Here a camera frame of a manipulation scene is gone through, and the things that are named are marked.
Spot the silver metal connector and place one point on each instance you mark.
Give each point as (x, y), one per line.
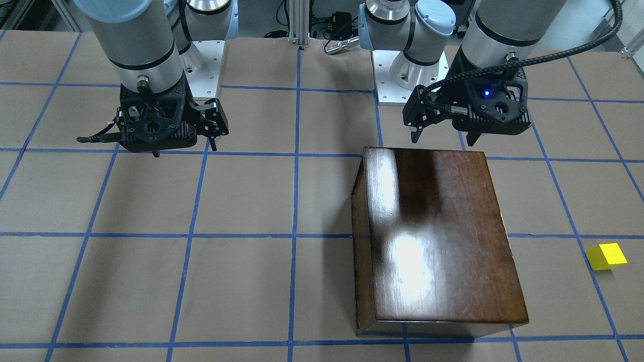
(344, 45)

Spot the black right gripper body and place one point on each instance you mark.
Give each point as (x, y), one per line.
(215, 119)

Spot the yellow block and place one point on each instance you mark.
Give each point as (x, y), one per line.
(605, 256)

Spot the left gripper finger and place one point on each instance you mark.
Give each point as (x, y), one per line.
(472, 137)
(423, 110)

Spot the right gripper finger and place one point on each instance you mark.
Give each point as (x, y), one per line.
(213, 122)

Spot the aluminium frame post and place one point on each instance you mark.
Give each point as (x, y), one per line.
(299, 21)

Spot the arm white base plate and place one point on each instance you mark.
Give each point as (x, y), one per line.
(396, 77)
(203, 66)

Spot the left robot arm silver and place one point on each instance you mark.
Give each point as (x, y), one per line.
(503, 33)

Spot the dark wooden drawer cabinet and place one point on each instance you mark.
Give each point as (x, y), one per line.
(431, 251)

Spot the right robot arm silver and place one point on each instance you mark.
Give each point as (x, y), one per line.
(166, 54)

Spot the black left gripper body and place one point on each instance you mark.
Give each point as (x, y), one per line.
(454, 92)

